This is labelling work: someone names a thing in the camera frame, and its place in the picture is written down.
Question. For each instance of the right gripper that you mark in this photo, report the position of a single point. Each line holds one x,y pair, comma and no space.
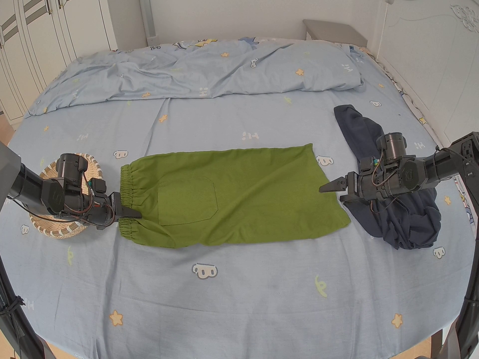
353,185

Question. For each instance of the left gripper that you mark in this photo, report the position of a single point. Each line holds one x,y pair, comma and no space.
114,204

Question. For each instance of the green shorts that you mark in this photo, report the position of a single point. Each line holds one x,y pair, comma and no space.
243,193

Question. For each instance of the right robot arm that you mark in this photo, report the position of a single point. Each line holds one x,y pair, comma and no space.
441,166

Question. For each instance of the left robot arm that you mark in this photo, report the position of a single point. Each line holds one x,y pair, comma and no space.
30,185

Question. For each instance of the dark blue garment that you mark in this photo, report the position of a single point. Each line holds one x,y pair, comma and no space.
359,133

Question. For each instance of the round woven basket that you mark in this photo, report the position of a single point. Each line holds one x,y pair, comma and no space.
56,230

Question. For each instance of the pale blue quilt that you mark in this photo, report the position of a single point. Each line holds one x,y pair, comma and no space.
187,73

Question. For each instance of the grey bedside table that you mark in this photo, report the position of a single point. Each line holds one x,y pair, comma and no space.
333,30

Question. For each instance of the white wardrobe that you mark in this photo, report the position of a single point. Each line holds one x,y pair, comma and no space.
37,32

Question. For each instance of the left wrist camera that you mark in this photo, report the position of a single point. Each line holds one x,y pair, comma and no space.
98,186

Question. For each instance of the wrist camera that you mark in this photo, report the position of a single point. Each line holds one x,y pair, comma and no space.
98,186
366,167

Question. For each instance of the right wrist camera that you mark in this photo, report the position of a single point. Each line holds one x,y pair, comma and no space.
366,167

